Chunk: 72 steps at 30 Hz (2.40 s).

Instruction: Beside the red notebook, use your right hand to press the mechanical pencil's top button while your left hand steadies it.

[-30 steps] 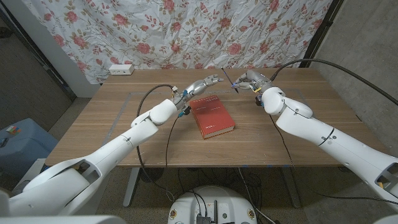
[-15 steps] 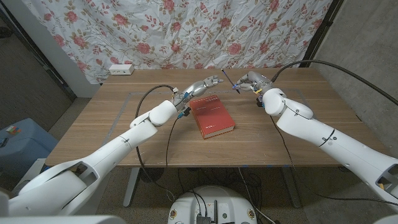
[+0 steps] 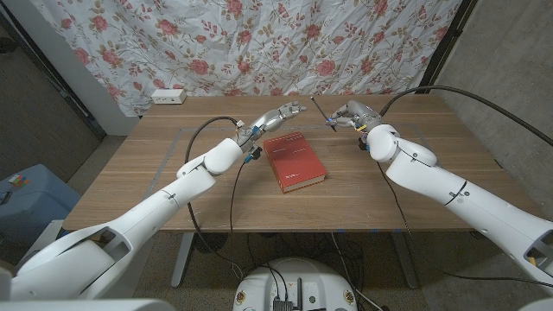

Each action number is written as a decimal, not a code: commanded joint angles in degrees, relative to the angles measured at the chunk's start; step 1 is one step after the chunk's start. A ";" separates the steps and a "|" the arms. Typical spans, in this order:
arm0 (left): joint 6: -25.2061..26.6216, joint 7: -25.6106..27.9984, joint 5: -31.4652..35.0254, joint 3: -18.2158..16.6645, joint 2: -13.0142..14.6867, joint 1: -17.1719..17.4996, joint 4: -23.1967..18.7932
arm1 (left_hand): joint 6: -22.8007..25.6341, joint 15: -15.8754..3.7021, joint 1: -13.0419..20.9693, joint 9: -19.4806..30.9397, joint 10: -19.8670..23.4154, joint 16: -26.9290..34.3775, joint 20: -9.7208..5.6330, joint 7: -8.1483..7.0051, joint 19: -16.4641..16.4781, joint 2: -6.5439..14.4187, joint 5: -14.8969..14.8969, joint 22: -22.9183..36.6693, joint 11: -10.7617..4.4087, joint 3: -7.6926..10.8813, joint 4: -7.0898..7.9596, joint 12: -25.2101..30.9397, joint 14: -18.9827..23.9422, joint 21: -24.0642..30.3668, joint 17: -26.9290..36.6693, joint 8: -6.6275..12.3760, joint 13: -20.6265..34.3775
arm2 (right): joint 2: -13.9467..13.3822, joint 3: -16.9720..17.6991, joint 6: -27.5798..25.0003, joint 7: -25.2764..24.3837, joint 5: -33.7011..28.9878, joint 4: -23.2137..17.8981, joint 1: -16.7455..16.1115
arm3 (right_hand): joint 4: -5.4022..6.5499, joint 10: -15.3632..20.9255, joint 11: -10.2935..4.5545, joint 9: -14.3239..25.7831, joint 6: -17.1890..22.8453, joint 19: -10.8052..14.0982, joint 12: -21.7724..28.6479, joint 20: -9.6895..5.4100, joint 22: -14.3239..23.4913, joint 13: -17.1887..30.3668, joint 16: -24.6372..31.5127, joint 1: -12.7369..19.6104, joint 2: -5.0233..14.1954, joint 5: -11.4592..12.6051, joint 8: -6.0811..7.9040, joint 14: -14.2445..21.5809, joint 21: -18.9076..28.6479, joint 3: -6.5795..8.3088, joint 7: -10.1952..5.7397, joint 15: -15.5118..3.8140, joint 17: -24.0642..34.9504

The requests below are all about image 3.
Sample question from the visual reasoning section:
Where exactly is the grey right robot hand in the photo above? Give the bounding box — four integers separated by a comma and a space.
326, 99, 384, 131

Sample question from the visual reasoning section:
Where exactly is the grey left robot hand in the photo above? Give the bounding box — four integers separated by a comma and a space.
235, 101, 307, 149

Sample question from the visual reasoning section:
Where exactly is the black mechanical pencil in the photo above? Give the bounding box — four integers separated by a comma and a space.
309, 96, 339, 133

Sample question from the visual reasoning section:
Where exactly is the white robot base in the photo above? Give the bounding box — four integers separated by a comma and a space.
232, 257, 359, 311

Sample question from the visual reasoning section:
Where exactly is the red notebook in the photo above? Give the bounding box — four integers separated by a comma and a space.
262, 132, 328, 194

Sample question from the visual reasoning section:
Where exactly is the floral rose backdrop cloth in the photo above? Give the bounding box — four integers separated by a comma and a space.
29, 0, 463, 117

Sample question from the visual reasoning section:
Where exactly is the white power strip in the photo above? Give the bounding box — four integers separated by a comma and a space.
150, 88, 188, 105

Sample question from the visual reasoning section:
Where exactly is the black backdrop stand pole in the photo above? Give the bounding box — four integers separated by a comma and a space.
415, 0, 479, 95

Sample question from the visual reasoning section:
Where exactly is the grey tape outline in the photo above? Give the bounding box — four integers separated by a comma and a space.
137, 124, 427, 230

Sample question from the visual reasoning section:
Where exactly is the black round floor fan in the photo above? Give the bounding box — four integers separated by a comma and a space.
196, 232, 228, 255

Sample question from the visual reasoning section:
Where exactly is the white table leg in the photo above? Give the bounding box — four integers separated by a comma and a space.
391, 232, 420, 289
170, 232, 195, 289

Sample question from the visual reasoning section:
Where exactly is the white pillar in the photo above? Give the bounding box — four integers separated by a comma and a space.
2, 0, 139, 136

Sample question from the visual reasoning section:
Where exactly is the blue storage box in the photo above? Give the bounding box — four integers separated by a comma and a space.
0, 163, 82, 247

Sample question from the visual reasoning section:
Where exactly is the white floor board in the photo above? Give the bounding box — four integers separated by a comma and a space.
19, 219, 66, 263

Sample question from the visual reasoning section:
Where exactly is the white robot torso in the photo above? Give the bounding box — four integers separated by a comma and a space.
0, 297, 553, 311

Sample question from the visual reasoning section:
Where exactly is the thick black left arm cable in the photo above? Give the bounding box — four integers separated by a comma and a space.
184, 116, 243, 280

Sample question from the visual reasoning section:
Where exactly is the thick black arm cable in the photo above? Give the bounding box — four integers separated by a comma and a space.
184, 116, 243, 280
378, 85, 553, 148

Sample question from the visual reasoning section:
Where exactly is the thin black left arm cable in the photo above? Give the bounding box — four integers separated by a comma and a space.
228, 160, 251, 269

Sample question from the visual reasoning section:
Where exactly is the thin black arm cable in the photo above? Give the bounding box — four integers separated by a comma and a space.
228, 160, 251, 269
375, 162, 553, 289

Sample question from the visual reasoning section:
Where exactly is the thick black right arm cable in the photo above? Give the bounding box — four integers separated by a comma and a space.
378, 85, 553, 148

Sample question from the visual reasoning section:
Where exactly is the white floor cable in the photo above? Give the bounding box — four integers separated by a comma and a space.
330, 232, 384, 311

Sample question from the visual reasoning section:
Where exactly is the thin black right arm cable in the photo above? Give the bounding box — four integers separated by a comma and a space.
375, 162, 553, 289

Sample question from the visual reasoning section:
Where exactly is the black door frame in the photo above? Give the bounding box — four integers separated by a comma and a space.
0, 8, 107, 142

